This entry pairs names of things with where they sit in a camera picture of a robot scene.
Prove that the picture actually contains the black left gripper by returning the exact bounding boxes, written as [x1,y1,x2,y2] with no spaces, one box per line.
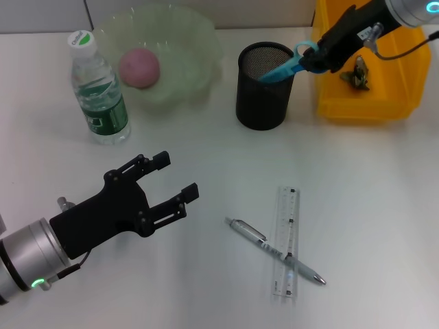
[49,150,200,260]

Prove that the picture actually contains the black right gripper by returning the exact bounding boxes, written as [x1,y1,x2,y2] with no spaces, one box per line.
[300,0,401,74]

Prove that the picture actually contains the blue and teal scissors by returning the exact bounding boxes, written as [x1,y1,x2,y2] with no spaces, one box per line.
[257,40,325,85]

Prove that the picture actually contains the green plastic wrapper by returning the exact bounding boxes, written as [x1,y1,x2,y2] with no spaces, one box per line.
[339,54,371,92]

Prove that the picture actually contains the silver ballpoint pen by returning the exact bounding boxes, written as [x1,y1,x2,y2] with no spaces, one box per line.
[224,217,327,286]

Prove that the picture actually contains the clear bottle with green label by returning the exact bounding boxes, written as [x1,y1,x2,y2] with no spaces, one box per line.
[67,29,132,145]

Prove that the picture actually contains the pink toy peach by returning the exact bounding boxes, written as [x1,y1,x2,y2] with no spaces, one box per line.
[119,47,161,90]

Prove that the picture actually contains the clear plastic ruler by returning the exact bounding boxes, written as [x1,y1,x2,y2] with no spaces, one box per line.
[272,186,300,297]

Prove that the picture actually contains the green translucent fruit bowl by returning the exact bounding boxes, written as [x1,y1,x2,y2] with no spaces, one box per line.
[91,3,224,112]

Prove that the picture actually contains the black mesh cup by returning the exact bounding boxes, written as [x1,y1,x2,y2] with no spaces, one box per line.
[235,41,299,131]

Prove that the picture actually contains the yellow plastic bin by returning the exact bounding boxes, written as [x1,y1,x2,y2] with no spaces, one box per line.
[311,0,432,121]

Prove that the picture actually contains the right gripper cable with plugs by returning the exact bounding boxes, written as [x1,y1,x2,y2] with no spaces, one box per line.
[362,22,439,62]

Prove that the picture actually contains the gripper cable with plugs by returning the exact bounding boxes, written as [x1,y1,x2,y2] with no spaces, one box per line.
[40,196,93,291]
[362,22,439,62]

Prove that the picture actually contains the left gripper cable with plugs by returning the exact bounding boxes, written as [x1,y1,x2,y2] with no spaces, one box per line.
[40,196,93,291]

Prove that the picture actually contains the grey vertical wall trim strip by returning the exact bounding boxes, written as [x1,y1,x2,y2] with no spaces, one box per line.
[83,0,95,32]

